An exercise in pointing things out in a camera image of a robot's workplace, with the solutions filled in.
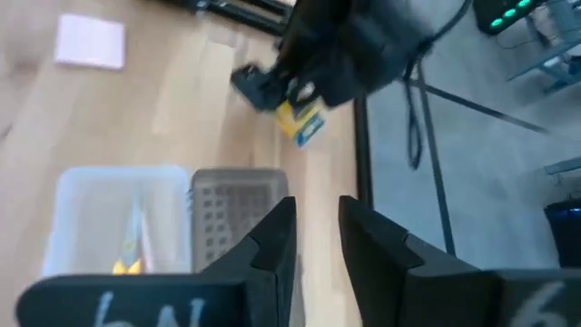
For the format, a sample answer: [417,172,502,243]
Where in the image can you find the green yellow crayon box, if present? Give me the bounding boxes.
[273,95,327,149]

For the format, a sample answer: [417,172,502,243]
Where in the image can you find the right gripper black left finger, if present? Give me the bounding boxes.
[15,195,299,327]

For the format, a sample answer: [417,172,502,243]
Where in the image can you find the black unit with green lights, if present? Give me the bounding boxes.
[471,0,546,36]

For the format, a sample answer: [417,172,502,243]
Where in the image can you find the black table frame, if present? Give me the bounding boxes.
[158,0,374,213]

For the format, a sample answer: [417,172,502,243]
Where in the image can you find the clear plastic container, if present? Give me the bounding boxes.
[42,164,192,277]

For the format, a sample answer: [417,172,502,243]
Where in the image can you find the pale sticky note pad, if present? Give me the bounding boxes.
[53,12,127,72]

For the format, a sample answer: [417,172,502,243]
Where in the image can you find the grey metal rack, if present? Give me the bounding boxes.
[506,0,581,94]

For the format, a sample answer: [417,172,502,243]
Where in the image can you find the black bin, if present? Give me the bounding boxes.
[543,198,581,269]

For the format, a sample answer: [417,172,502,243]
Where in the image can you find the black stand legs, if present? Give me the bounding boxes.
[415,67,553,258]

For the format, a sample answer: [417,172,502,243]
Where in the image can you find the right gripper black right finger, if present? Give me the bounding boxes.
[338,194,581,327]

